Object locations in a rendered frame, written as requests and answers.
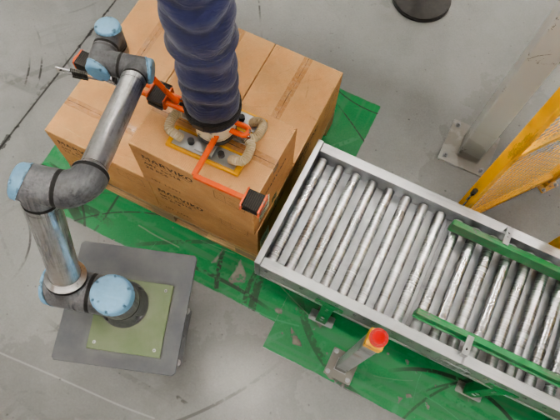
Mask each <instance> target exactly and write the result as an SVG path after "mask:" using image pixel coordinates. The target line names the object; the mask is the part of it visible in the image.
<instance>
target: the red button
mask: <svg viewBox="0 0 560 420"><path fill-rule="evenodd" d="M369 342H370V343H371V344H372V345H373V346H374V347H375V348H382V347H384V346H385V345H386V344H387V343H388V334H387V332H386V331H385V330H383V329H382V328H379V327H378V328H374V329H373V330H372V331H371V332H370V333H369Z"/></svg>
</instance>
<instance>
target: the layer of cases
mask: <svg viewBox="0 0 560 420"><path fill-rule="evenodd" d="M121 26H122V31H123V34H124V37H125V39H126V42H127V45H128V48H129V54H132V55H138V56H142V57H147V58H152V59H153V60H154V62H155V77H156V78H157V79H158V80H160V81H163V82H165V83H169V82H170V81H171V79H172V78H173V76H174V75H175V69H174V62H175V59H174V58H173V57H172V56H171V55H170V54H169V52H168V50H167V49H166V47H165V44H164V38H163V35H164V30H163V27H162V24H161V23H160V20H159V17H158V1H157V0H139V1H138V2H137V4H136V5H135V6H134V8H133V9H132V11H131V12H130V13H129V14H128V15H127V17H126V19H125V20H124V21H123V23H122V24H121ZM238 31H239V41H238V45H237V47H236V49H235V52H236V54H237V65H238V68H237V71H238V75H239V85H238V88H239V92H240V94H241V98H242V103H245V104H247V105H248V106H250V107H252V108H256V109H257V110H259V111H261V112H263V113H266V114H268V115H270V116H272V117H274V118H276V119H278V120H280V121H283V122H285V123H287V124H289V125H291V126H293V127H295V128H296V129H297V135H296V142H295V149H294V157H293V164H292V170H291V171H290V173H289V174H288V176H287V178H286V180H285V182H284V184H283V185H282V187H281V189H280V191H279V192H278V194H277V196H276V197H275V199H274V201H273V203H272V205H271V207H270V208H269V210H268V211H267V214H266V216H265V217H264V219H263V220H262V223H261V224H260V226H259V228H258V230H257V231H256V233H255V235H253V234H251V233H250V232H247V231H245V230H243V229H241V228H240V227H237V226H235V225H233V224H231V223H230V222H227V221H225V220H223V219H221V218H220V217H217V216H215V215H213V214H211V213H210V212H207V211H205V210H203V209H201V208H200V207H197V206H195V205H193V204H191V203H190V202H187V201H185V200H183V199H181V198H180V197H177V196H176V195H174V194H172V193H170V192H168V191H166V190H164V189H162V188H160V187H158V186H156V185H154V184H152V183H150V182H148V181H146V180H145V178H144V176H143V173H142V171H141V169H140V167H139V166H138V163H137V161H136V159H135V157H134V155H133V152H132V150H131V148H130V147H129V145H128V141H129V140H130V138H131V137H132V135H133V134H134V133H135V131H136V130H137V129H138V127H139V125H140V124H141V122H142V121H143V119H144V118H145V117H146V116H147V114H148V112H149V111H150V109H151V108H152V107H153V106H151V105H149V104H148V101H147V99H146V97H145V96H143V95H141V96H140V98H139V100H138V102H137V106H136V107H135V109H134V112H133V114H132V117H131V119H130V121H129V123H128V125H127V128H126V131H125V133H124V134H123V137H122V140H121V142H120V144H119V146H118V148H117V151H116V153H115V155H114V158H113V160H112V163H111V165H110V167H109V169H108V173H109V176H110V180H109V182H108V183H110V184H112V185H113V186H115V187H117V188H120V189H122V190H124V191H126V192H128V193H131V194H132V195H134V196H136V197H138V198H141V199H142V200H144V201H146V202H148V203H151V204H153V205H155V206H157V207H159V208H162V209H163V210H165V211H167V212H169V213H171V214H173V215H175V216H177V217H179V218H181V219H184V220H186V221H188V222H190V223H192V224H194V225H196V226H198V227H200V228H202V229H204V230H206V231H208V232H210V233H212V234H215V235H217V236H219V237H220V238H223V239H225V240H227V241H229V242H230V243H233V244H235V245H237V246H239V247H240V248H243V249H246V250H248V251H249V252H251V253H254V254H256V255H258V253H259V251H260V249H261V248H262V246H263V244H264V242H265V240H266V238H267V236H268V234H269V233H270V231H271V229H272V227H273V224H274V223H275V221H276V220H277V218H278V215H279V213H280V212H281V210H282V208H283V205H284V204H285V202H286V201H287V199H288V196H289V194H290V192H291V191H292V190H293V187H294V185H295V183H296V181H297V180H298V177H299V176H300V174H301V172H302V170H303V168H304V166H305V164H306V162H307V161H308V159H309V157H310V155H311V153H312V151H313V149H314V147H315V146H316V144H317V142H318V139H320V138H321V136H322V135H323V132H324V130H325V128H326V126H327V125H328V123H329V121H330V119H331V117H332V115H333V113H334V111H335V107H336V103H337V99H338V93H339V88H340V85H341V81H342V77H343V72H339V71H338V70H336V69H333V68H331V67H328V66H326V65H324V64H321V63H320V62H316V61H314V60H312V59H310V58H308V57H304V56H303V55H301V54H298V53H296V52H293V51H291V50H289V49H287V48H285V47H282V46H279V45H277V44H276V46H275V43H273V42H270V41H268V40H266V39H264V38H261V37H259V36H256V35H254V34H252V33H250V32H247V31H244V30H242V29H241V28H239V29H238ZM115 87H116V86H114V85H112V84H110V83H108V82H105V81H104V82H102V81H98V80H93V79H88V81H87V80H82V79H81V81H80V82H79V83H78V85H77V86H76V87H75V88H74V90H73V91H72V93H71V94H70V95H69V97H68V98H67V100H66V101H65V103H64V104H63V105H62V106H61V107H60V109H59V110H58V112H57V113H56V115H55V116H54V117H53V119H52V121H51V122H50V123H49V124H48V125H47V127H46V128H45V131H46V133H47V135H48V136H49V137H50V138H51V139H52V141H53V142H54V143H55V145H56V146H57V148H58V149H59V151H60V152H61V153H62V155H63V156H64V157H65V158H66V160H67V161H68V163H69V164H71V165H73V163H74V162H76V161H77V160H81V158H82V156H83V154H84V152H85V150H86V148H87V146H88V144H89V141H90V139H91V137H92V135H93V133H94V131H95V129H96V127H97V125H98V123H99V121H100V118H101V116H102V115H103V112H104V110H105V108H106V106H107V105H108V102H109V100H110V97H111V96H112V94H113V91H114V89H115Z"/></svg>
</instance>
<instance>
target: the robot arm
mask: <svg viewBox="0 0 560 420"><path fill-rule="evenodd" d="M94 31H95V33H96V36H95V38H94V41H93V44H92V47H91V50H90V53H89V55H88V58H87V62H86V65H85V69H86V71H87V73H88V74H89V75H90V76H92V77H93V78H96V79H97V80H100V81H108V80H109V79H110V77H112V81H113V83H114V84H115V86H116V87H115V89H114V91H113V93H112V96H111V97H110V100H109V102H108V104H107V106H106V108H105V110H104V112H103V114H102V116H101V118H100V121H99V123H98V125H97V127H96V129H95V131H94V133H93V135H92V137H91V139H90V141H89V144H88V145H87V148H86V150H85V152H84V154H83V155H82V158H81V160H77V161H76V162H74V163H73V164H72V166H71V168H69V169H66V170H65V169H61V168H56V167H48V166H43V165H39V164H35V163H33V162H31V163H30V162H20V163H19V164H17V165H16V166H15V168H14V169H13V170H12V172H11V175H10V177H9V179H8V183H7V195H8V197H9V198H10V199H12V200H13V201H16V200H17V201H19V202H20V203H21V206H22V209H23V210H24V212H25V214H26V217H27V220H28V223H29V226H30V228H31V230H32V235H33V236H34V239H35V242H36V244H37V248H38V251H39V252H40V255H41V258H42V261H43V264H44V267H45V268H46V269H45V270H44V271H43V273H42V276H41V278H40V281H39V282H40V285H39V286H38V296H39V299H40V301H41V302H42V303H43V304H46V305H49V306H51V307H56V308H65V309H69V310H74V311H79V312H83V313H91V314H96V315H100V316H103V318H104V319H105V320H106V321H107V322H108V323H109V324H111V325H113V326H114V327H117V328H130V327H132V326H134V325H136V324H138V323H139V322H140V321H142V319H143V318H144V317H145V315H146V313H147V311H148V295H147V294H146V292H145V290H144V289H143V288H142V287H141V286H140V285H139V284H137V283H135V282H132V281H128V280H127V279H126V278H125V277H122V276H119V275H116V274H108V275H102V274H98V273H94V272H87V269H86V268H85V266H84V265H83V264H82V263H81V262H80V261H78V258H77V254H76V252H75V248H74V245H73V240H72V237H71V233H70V231H69V227H68V222H67V219H66V216H65V212H64V210H63V209H69V208H76V207H79V206H82V205H84V204H86V203H89V202H91V201H92V200H93V199H94V198H96V197H98V196H99V195H100V194H101V193H102V192H103V191H104V189H105V188H106V187H107V185H108V182H109V180H110V176H109V173H108V169H109V167H110V165H111V163H112V160H113V158H114V155H115V153H116V151H117V150H118V146H119V144H120V142H121V140H122V138H123V134H124V133H125V131H126V128H127V126H128V123H129V121H130V119H131V117H132V115H133V112H134V109H135V107H136V106H137V103H138V100H139V98H140V96H141V94H142V92H143V89H144V88H145V87H146V84H148V85H149V84H153V81H154V77H155V62H154V60H153V59H152V58H149V57H142V56H138V55H132V54H129V48H128V44H127V42H126V39H125V37H124V34H123V30H122V26H121V25H120V23H119V21H118V20H117V19H116V18H114V17H101V18H99V19H98V20H97V21H96V22H95V24H94Z"/></svg>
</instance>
